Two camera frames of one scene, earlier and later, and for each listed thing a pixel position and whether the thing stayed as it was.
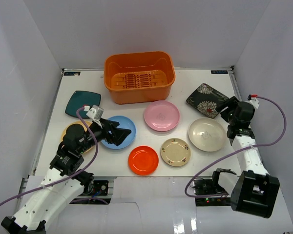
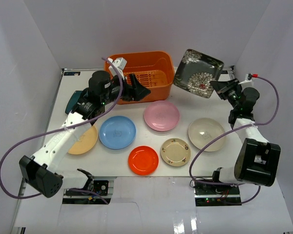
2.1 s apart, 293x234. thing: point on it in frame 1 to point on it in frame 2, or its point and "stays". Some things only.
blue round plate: (125, 123) stays
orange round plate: (143, 160) stays
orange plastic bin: (139, 77) stays
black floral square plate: (206, 99) to (195, 71)
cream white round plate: (207, 134) stays
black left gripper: (110, 131) to (131, 87)
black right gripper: (231, 103) to (222, 87)
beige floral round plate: (176, 152) stays
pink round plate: (161, 116) stays
